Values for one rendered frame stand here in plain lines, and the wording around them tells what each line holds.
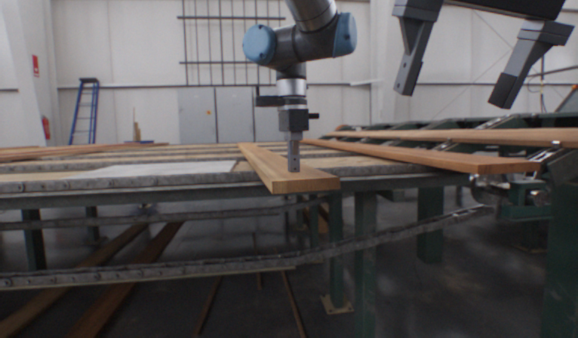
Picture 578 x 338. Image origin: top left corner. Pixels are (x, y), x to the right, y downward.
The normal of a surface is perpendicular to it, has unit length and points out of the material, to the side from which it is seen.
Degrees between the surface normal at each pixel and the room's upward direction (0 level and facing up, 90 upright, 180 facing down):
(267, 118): 90
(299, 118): 90
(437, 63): 93
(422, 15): 113
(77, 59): 93
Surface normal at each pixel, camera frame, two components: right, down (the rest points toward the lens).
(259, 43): -0.47, 0.09
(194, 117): 0.12, 0.09
